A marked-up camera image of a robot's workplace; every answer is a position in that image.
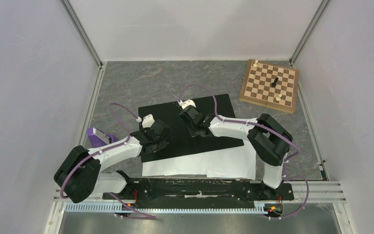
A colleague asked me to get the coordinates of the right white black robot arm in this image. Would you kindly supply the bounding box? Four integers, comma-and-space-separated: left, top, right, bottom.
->
179, 105, 299, 199

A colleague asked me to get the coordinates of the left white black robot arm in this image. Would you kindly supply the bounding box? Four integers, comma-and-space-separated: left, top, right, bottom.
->
54, 120, 170, 203

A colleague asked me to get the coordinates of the black blue file folder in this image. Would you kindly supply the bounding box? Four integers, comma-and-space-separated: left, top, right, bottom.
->
138, 96, 244, 163

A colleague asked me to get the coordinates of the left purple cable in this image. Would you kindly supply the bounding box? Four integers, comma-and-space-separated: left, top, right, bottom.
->
59, 102, 158, 220

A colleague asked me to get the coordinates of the purple stapler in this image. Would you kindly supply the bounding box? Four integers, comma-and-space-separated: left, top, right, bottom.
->
86, 127, 118, 148

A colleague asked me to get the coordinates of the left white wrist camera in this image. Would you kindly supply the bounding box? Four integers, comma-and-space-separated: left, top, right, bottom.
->
136, 114, 155, 128

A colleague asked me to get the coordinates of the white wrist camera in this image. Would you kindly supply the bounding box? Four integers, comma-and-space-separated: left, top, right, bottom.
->
136, 114, 155, 128
177, 99, 196, 110

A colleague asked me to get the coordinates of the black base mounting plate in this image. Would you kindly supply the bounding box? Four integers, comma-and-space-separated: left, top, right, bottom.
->
116, 178, 294, 209

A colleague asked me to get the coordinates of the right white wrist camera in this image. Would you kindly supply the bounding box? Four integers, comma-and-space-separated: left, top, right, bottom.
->
177, 99, 196, 110

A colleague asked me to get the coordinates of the white slotted cable duct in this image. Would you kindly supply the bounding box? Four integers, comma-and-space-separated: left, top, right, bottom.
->
65, 202, 268, 215

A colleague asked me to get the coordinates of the right white paper sheet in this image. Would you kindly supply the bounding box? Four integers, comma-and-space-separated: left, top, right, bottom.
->
206, 146, 256, 180

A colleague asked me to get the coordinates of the black chess piece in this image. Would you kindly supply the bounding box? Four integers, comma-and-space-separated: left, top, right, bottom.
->
271, 78, 279, 87

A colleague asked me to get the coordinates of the wooden chessboard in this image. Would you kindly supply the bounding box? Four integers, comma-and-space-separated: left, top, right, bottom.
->
239, 59, 299, 114

